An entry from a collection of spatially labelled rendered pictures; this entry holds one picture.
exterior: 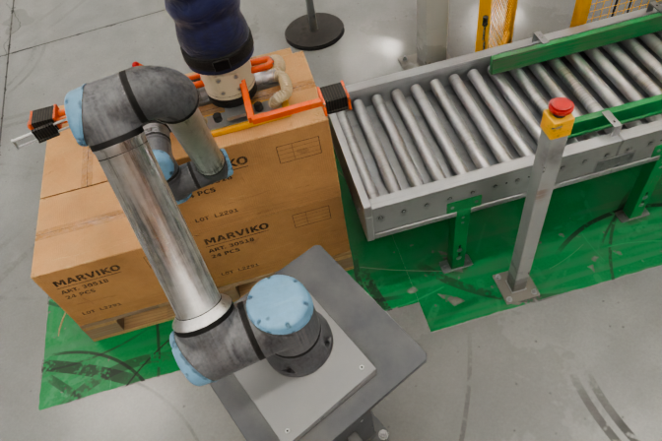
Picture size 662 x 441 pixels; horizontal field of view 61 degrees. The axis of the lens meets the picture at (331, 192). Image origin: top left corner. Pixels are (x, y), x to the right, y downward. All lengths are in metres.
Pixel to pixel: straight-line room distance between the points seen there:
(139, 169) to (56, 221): 1.28
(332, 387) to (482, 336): 1.05
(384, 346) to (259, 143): 0.77
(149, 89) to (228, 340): 0.59
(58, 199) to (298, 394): 1.45
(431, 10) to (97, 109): 2.29
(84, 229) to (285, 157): 0.89
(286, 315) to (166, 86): 0.57
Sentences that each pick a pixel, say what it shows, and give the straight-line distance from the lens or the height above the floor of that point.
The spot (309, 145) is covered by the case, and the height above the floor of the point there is 0.85.
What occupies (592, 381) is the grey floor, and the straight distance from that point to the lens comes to 2.47.
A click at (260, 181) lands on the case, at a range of 2.02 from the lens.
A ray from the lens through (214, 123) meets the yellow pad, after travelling 1.93.
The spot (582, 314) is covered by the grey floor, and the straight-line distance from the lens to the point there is 2.59.
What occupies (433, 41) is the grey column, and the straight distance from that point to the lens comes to 3.35.
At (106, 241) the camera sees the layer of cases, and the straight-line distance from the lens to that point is 2.34.
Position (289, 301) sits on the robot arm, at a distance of 1.35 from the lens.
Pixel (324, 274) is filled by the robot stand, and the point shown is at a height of 0.75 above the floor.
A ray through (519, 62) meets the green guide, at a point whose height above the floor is 0.59.
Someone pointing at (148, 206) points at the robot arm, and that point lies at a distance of 1.27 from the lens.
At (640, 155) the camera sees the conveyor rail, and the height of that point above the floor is 0.47.
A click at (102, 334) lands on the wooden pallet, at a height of 0.04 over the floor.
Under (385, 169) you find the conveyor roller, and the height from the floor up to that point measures 0.55.
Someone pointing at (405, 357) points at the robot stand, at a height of 0.75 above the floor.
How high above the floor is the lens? 2.22
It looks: 50 degrees down
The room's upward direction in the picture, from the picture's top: 11 degrees counter-clockwise
